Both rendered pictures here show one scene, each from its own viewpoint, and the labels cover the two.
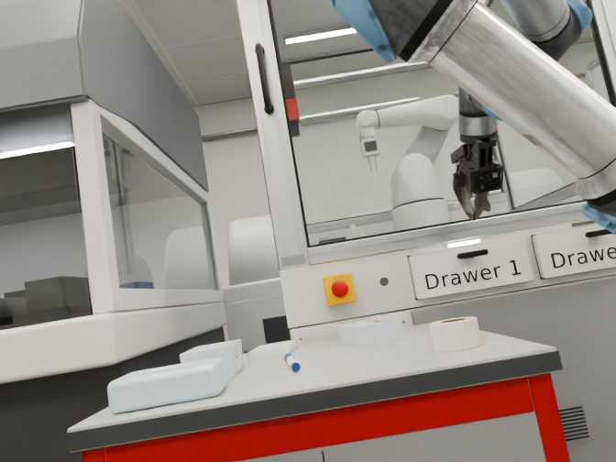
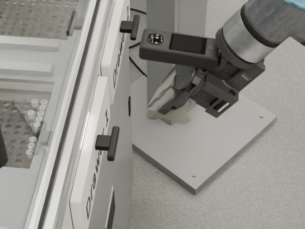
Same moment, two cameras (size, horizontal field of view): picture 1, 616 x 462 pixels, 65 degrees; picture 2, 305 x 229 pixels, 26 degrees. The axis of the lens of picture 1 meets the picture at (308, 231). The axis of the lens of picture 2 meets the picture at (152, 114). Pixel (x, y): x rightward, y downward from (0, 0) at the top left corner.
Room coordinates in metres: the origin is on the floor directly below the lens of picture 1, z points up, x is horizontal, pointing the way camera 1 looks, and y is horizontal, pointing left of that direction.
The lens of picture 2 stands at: (1.04, 0.35, 1.76)
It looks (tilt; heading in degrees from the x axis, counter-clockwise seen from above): 47 degrees down; 276
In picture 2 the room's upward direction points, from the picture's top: straight up
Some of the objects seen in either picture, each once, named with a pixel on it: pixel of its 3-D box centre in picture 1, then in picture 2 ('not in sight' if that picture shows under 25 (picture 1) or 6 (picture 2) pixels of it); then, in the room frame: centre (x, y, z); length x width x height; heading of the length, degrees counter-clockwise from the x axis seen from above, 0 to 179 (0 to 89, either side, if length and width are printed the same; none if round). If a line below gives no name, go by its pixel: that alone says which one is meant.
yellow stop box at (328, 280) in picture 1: (339, 289); not in sight; (1.20, -0.05, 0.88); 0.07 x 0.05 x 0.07; 90
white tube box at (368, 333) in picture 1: (368, 332); not in sight; (1.01, -0.09, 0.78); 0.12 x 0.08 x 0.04; 18
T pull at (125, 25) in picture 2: (598, 233); (129, 27); (1.19, -0.70, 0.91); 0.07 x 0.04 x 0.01; 90
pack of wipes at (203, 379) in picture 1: (171, 382); not in sight; (0.71, 0.23, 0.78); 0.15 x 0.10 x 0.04; 92
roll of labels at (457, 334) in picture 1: (455, 334); not in sight; (0.75, -0.19, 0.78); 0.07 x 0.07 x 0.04
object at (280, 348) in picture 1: (273, 349); not in sight; (1.10, 0.12, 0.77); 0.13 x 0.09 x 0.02; 176
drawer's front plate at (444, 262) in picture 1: (470, 268); (92, 153); (1.22, -0.38, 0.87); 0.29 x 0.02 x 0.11; 90
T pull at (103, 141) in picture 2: (470, 254); (106, 142); (1.19, -0.38, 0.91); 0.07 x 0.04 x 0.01; 90
